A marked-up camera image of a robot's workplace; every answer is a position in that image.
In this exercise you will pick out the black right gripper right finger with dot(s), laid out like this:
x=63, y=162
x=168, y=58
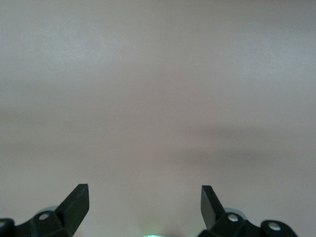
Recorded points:
x=214, y=217

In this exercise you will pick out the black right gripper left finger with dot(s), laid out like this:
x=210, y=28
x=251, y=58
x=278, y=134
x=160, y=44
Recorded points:
x=69, y=214

